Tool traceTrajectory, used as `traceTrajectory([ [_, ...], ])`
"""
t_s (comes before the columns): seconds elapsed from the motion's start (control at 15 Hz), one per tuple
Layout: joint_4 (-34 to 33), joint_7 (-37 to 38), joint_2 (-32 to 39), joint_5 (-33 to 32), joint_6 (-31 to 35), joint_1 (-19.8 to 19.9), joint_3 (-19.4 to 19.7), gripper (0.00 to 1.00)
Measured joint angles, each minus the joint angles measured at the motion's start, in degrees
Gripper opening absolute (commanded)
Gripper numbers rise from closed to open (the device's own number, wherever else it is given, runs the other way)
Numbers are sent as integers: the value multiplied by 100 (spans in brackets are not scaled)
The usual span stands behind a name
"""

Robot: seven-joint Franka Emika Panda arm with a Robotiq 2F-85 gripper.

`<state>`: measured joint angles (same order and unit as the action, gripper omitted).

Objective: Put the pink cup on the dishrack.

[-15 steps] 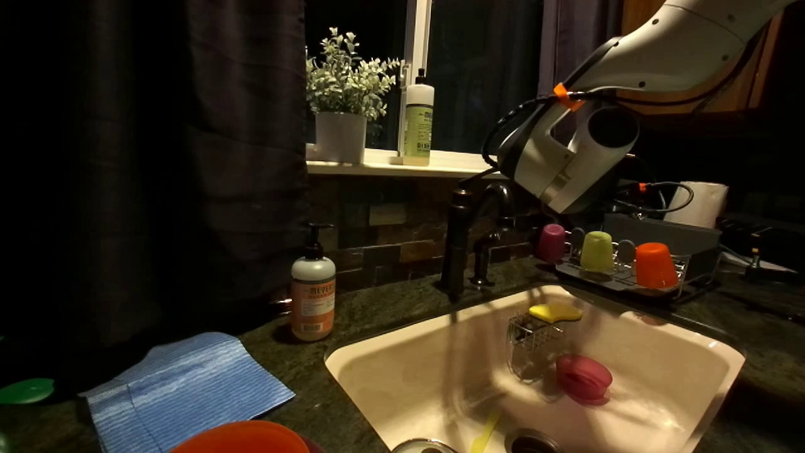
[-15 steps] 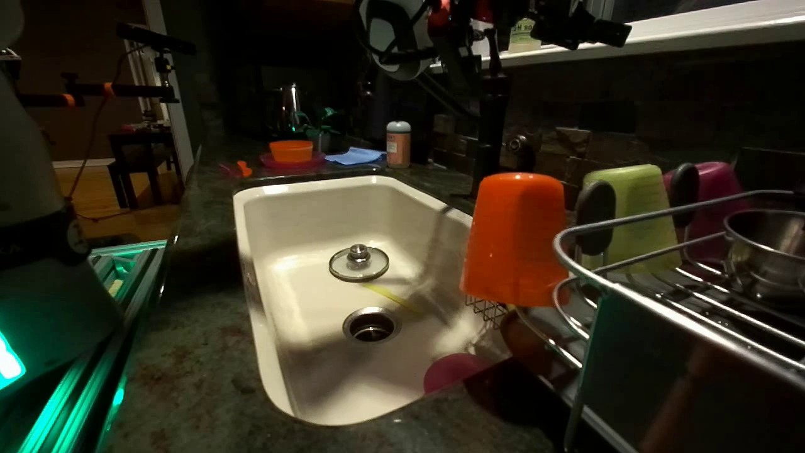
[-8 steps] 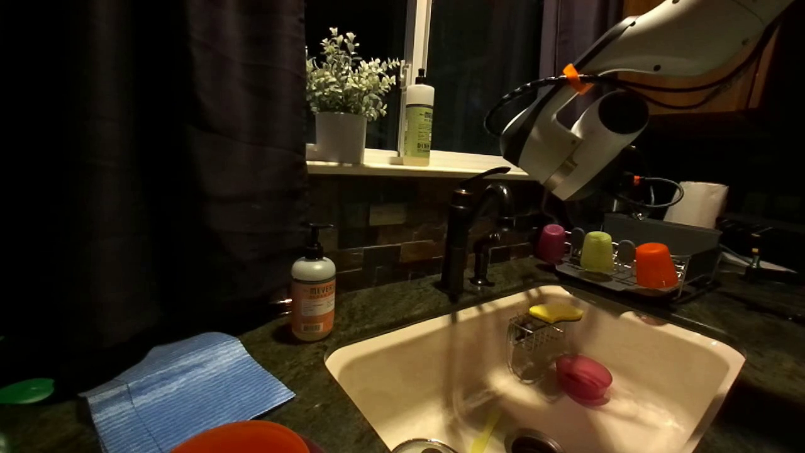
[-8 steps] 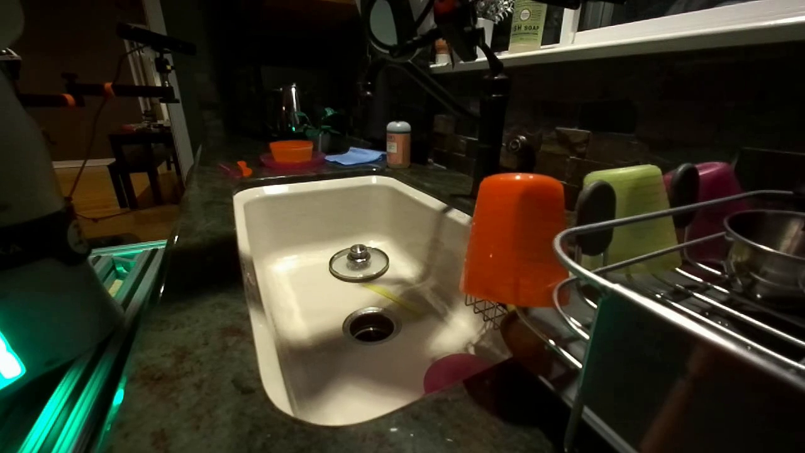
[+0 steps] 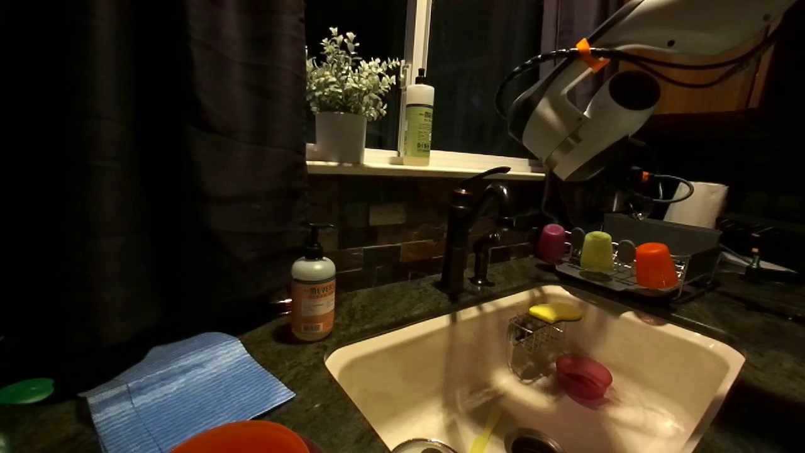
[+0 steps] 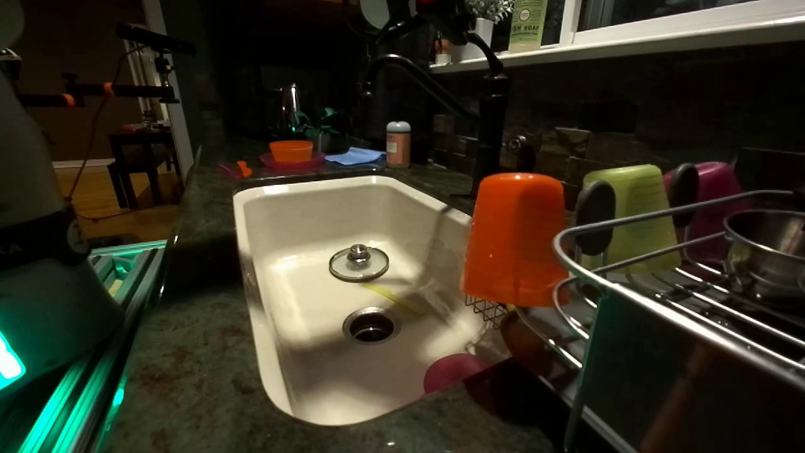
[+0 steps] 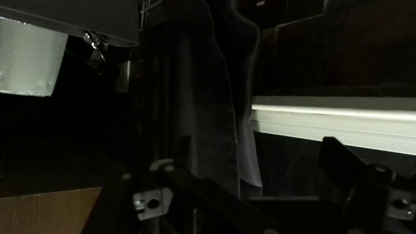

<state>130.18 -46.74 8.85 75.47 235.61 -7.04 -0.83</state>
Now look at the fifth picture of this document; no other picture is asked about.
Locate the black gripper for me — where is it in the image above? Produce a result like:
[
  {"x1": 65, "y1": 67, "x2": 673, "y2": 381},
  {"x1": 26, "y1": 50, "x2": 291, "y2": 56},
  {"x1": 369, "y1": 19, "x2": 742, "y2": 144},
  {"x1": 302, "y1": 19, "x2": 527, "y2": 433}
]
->
[{"x1": 541, "y1": 139, "x2": 647, "y2": 230}]

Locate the pink plastic cup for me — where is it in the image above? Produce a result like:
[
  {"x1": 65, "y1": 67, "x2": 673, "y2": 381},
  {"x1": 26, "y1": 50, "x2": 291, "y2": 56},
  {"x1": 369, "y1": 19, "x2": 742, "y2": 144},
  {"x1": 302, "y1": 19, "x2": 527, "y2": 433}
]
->
[{"x1": 537, "y1": 221, "x2": 568, "y2": 265}]

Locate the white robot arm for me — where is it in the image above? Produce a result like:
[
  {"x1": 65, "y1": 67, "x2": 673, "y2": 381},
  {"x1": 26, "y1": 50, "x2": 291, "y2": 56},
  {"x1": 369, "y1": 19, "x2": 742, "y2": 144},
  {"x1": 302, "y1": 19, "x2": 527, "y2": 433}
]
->
[{"x1": 507, "y1": 0, "x2": 797, "y2": 221}]

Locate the green plastic cup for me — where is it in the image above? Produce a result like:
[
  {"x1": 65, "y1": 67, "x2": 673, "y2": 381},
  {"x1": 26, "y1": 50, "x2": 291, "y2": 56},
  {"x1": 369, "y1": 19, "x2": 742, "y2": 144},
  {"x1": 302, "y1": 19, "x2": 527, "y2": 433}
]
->
[{"x1": 581, "y1": 231, "x2": 615, "y2": 274}]

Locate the orange plastic cup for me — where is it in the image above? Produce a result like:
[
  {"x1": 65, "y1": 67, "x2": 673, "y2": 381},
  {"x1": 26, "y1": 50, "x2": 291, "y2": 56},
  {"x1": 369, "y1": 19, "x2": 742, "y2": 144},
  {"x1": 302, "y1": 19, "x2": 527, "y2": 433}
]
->
[{"x1": 634, "y1": 242, "x2": 676, "y2": 289}]

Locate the metal dish rack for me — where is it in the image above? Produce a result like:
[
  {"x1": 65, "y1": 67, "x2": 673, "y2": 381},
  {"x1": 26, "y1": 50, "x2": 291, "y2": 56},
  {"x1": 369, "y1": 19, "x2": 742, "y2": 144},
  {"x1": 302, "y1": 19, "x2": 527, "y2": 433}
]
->
[{"x1": 554, "y1": 214, "x2": 723, "y2": 299}]

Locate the dark bronze faucet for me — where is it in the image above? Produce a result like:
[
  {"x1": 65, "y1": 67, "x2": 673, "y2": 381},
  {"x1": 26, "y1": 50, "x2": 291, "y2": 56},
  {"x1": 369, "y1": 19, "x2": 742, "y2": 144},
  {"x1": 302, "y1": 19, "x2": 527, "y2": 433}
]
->
[{"x1": 440, "y1": 167, "x2": 513, "y2": 305}]

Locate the yellow sponge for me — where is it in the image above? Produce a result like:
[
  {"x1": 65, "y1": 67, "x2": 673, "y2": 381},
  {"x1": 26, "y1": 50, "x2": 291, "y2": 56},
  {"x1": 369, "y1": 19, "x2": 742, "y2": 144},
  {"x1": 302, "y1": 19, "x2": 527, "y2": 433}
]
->
[{"x1": 528, "y1": 303, "x2": 585, "y2": 323}]

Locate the green dish soap bottle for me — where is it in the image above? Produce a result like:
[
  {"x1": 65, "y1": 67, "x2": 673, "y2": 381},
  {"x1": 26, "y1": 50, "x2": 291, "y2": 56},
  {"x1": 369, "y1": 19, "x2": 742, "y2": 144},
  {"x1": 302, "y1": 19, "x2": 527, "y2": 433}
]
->
[{"x1": 398, "y1": 70, "x2": 435, "y2": 167}]

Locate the white ceramic kitchen sink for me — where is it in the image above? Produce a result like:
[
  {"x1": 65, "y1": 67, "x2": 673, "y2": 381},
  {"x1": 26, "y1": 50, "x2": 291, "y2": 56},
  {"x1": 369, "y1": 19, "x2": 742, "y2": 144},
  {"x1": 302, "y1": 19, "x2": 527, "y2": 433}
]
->
[{"x1": 324, "y1": 284, "x2": 746, "y2": 453}]

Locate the sink drain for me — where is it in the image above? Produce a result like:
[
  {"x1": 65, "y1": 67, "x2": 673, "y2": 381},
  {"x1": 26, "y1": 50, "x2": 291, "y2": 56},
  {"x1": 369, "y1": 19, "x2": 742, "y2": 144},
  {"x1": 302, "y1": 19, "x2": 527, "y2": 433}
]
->
[{"x1": 507, "y1": 431, "x2": 559, "y2": 453}]

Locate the yellow plastic utensil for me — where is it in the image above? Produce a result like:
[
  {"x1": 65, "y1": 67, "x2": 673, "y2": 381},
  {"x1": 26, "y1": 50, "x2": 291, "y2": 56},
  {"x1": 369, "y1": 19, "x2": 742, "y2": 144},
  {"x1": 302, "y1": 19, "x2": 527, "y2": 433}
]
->
[{"x1": 470, "y1": 421, "x2": 499, "y2": 453}]

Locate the white potted plant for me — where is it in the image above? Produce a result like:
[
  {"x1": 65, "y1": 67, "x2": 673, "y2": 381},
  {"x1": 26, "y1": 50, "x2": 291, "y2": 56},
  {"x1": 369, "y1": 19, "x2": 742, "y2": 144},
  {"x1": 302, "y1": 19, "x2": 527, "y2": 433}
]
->
[{"x1": 304, "y1": 28, "x2": 405, "y2": 167}]

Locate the soap pump bottle orange label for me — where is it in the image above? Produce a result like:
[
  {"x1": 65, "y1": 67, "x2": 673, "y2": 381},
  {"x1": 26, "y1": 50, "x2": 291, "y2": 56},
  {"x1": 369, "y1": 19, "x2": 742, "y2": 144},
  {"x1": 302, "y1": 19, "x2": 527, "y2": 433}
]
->
[{"x1": 289, "y1": 223, "x2": 337, "y2": 342}]

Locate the orange plastic bowl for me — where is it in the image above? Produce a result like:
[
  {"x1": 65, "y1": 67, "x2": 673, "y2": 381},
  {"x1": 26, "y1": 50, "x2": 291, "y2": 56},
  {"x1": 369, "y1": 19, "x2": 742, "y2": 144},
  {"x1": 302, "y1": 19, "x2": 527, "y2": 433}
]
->
[{"x1": 172, "y1": 421, "x2": 313, "y2": 453}]

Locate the dark curtain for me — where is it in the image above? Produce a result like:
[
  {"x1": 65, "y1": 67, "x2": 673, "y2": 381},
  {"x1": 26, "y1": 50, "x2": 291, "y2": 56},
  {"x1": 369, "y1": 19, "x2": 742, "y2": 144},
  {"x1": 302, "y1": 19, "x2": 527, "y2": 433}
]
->
[{"x1": 0, "y1": 0, "x2": 304, "y2": 372}]

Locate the blue dish cloth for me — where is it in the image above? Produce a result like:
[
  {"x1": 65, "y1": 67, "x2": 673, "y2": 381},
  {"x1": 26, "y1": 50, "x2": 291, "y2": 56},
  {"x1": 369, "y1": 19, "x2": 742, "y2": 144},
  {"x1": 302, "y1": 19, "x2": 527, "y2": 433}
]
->
[{"x1": 83, "y1": 331, "x2": 295, "y2": 453}]

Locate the green plastic lid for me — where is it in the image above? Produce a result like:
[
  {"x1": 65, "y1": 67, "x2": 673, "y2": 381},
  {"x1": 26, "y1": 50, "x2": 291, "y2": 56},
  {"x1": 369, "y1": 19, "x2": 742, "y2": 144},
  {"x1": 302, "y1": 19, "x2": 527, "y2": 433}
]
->
[{"x1": 0, "y1": 377, "x2": 55, "y2": 404}]

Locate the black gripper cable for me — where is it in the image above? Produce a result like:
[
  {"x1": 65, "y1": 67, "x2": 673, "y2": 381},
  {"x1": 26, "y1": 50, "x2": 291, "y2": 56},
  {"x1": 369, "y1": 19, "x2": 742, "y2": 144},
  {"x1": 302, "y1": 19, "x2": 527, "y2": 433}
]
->
[{"x1": 494, "y1": 45, "x2": 700, "y2": 212}]

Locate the wire sponge caddy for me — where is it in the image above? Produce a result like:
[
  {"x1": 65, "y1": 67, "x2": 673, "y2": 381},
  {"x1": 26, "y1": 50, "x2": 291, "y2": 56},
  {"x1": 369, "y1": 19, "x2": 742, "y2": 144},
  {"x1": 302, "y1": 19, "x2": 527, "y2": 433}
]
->
[{"x1": 508, "y1": 314, "x2": 564, "y2": 386}]

